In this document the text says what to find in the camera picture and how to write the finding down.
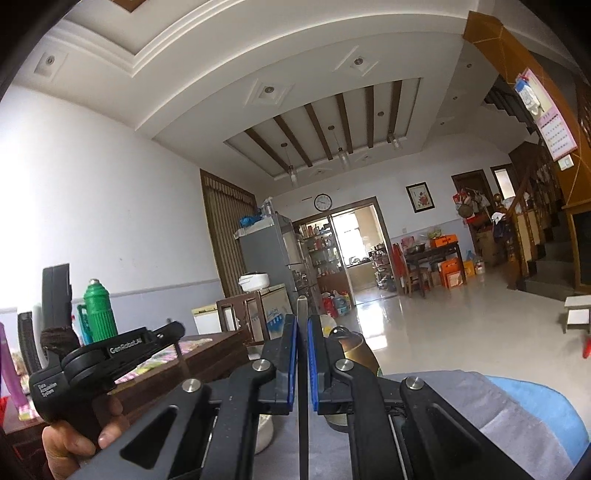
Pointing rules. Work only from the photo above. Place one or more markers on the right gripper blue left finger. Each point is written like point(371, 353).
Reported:
point(277, 395)

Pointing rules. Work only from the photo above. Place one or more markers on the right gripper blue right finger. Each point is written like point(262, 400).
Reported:
point(331, 374)

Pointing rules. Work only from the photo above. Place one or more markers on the dark chopstick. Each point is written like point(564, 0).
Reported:
point(302, 385)

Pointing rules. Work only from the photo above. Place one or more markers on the person's left hand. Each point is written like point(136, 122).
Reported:
point(64, 445)

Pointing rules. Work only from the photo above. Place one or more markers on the white plastic bowl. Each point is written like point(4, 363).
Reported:
point(264, 434)

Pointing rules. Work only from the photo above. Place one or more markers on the brass electric kettle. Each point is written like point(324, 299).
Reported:
point(355, 348)

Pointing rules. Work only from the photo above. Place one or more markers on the grey table cloth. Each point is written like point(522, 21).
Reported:
point(428, 425)

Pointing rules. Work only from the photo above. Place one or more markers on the purple thermos bottle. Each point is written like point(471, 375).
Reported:
point(9, 375)

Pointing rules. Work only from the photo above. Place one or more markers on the green thermos flask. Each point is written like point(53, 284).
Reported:
point(95, 314)

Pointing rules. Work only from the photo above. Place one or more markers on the white space heater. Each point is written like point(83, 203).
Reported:
point(29, 326)

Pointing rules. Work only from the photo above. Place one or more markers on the white chest freezer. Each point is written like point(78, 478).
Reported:
point(276, 307)

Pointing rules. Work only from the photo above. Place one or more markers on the dark carved wooden sideboard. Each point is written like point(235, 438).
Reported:
point(216, 359)

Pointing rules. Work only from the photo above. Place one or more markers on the wooden chair by freezer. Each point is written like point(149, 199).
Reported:
point(244, 312)

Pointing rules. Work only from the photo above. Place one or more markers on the white rice cooker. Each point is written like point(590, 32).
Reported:
point(251, 282)

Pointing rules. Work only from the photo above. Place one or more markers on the grey refrigerator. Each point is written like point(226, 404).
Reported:
point(272, 246)

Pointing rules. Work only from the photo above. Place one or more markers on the dark dining table far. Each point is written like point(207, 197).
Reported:
point(444, 259)

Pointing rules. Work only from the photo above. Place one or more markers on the framed flower picture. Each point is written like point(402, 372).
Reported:
point(420, 197)

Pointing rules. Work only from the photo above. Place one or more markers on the blue table cloth underneath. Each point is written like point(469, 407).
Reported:
point(551, 407)

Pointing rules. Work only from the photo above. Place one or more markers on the red plastic child chair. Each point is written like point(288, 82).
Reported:
point(586, 353)

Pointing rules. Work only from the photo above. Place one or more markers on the small white stool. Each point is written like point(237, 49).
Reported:
point(577, 312)

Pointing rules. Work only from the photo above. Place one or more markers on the round wall clock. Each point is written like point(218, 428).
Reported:
point(323, 202)

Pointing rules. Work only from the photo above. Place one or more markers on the pink wall calendar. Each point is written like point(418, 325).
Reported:
point(547, 117)

